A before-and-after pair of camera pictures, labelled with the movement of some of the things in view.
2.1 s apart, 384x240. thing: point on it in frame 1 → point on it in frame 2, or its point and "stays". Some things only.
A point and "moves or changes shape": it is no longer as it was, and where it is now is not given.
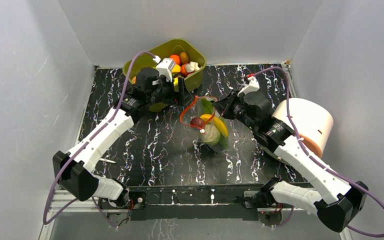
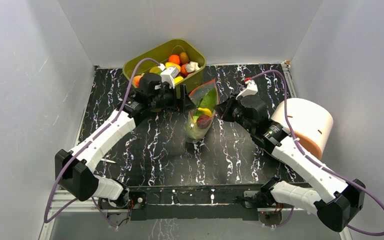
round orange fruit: [176, 58] stays
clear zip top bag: [201, 116] moves or changes shape
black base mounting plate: [196, 203] stays
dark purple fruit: [197, 121] moves or changes shape
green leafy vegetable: [207, 106] moves or changes shape
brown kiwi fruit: [184, 58] stays
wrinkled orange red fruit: [184, 72] stays
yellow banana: [207, 118] → [206, 111]
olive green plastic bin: [176, 46] stays
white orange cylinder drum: [311, 120] stays
